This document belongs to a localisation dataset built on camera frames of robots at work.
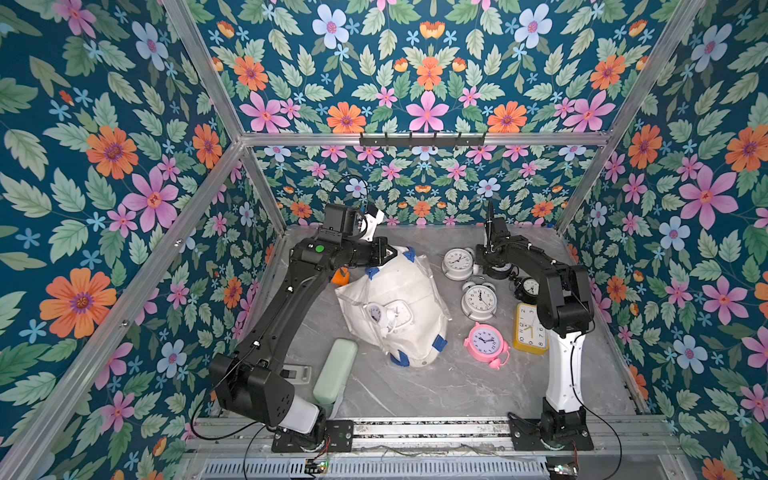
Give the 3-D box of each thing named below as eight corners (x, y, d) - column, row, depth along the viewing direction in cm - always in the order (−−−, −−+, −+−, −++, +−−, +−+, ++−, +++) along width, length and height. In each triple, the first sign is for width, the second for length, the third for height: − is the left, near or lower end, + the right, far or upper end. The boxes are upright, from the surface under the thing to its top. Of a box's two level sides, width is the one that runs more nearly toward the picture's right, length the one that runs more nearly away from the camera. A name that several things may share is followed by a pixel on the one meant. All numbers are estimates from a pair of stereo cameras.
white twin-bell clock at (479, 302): (463, 321, 95) (465, 315, 92) (459, 289, 103) (460, 282, 100) (498, 321, 95) (502, 315, 92) (491, 289, 103) (494, 282, 100)
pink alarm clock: (460, 352, 90) (462, 347, 87) (472, 323, 96) (474, 318, 93) (501, 371, 86) (505, 367, 83) (511, 340, 92) (514, 335, 89)
